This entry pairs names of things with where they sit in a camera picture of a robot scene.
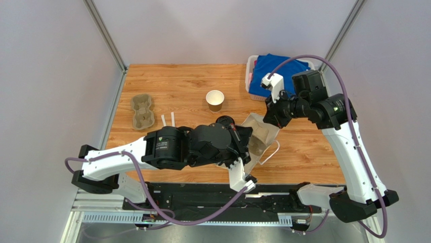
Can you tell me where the paper coffee cup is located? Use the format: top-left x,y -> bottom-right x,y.
216,115 -> 236,127
205,90 -> 225,113

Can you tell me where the black cup lid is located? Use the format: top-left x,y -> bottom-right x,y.
216,115 -> 236,126

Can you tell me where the grey pulp cup carrier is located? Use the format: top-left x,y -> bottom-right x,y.
248,126 -> 269,156

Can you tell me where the brown paper bag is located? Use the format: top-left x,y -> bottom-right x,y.
242,113 -> 280,174

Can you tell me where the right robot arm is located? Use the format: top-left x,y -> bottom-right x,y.
261,70 -> 399,223

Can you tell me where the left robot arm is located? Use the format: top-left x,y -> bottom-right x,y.
71,123 -> 256,204

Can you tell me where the blue folded towel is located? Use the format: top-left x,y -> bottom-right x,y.
249,53 -> 312,100

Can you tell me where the white plastic basket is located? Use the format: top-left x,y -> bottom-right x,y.
245,54 -> 315,101

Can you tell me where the white wrapped straw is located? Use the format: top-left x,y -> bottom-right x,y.
161,114 -> 167,127
170,112 -> 176,127

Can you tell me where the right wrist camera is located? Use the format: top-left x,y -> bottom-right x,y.
261,73 -> 284,103

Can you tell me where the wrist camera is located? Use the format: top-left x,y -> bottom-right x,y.
228,157 -> 256,193
261,73 -> 284,103

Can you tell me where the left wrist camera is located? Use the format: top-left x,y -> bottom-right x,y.
228,157 -> 256,193

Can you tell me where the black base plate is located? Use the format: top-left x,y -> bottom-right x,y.
91,182 -> 358,223

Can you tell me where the aluminium frame rail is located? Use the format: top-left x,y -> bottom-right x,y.
70,188 -> 376,227

